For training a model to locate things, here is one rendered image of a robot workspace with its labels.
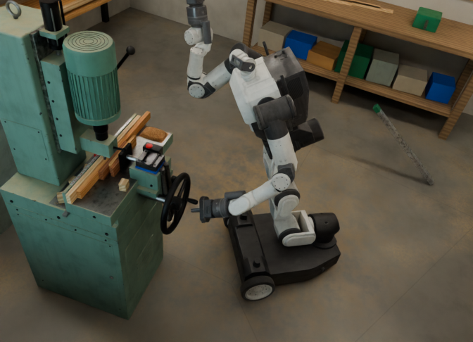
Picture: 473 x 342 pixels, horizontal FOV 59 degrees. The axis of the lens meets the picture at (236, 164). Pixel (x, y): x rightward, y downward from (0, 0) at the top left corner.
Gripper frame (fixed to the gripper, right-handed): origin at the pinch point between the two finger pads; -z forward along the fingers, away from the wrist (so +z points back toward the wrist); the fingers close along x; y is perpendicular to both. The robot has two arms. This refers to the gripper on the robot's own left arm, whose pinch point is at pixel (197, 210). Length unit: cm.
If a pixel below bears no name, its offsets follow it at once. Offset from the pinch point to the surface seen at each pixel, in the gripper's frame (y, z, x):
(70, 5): -63, -176, 199
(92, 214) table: 43.5, -21.3, -2.5
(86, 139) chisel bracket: 46, -23, 29
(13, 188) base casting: 51, -63, 12
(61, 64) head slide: 71, -9, 49
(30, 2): -41, -199, 198
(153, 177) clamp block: 26.2, -4.6, 12.8
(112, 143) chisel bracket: 40, -15, 27
